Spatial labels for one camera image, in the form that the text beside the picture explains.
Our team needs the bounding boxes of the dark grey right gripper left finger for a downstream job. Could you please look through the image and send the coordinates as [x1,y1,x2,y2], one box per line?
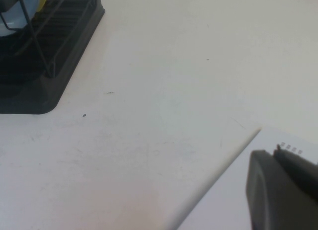
[245,149,318,230]

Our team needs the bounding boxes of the light blue plate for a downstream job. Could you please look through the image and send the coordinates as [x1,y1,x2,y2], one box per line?
[0,0,42,37]

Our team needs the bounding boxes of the yellow plate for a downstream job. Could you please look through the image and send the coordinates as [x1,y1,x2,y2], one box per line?
[36,0,50,12]

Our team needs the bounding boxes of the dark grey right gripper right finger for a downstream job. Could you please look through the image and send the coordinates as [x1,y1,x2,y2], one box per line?
[272,144,318,189]

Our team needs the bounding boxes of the black plastic drain tray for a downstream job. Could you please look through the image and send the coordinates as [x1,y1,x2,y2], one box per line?
[0,0,106,115]

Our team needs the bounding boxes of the black wire dish rack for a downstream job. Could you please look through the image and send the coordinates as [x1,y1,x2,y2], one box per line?
[0,0,94,79]

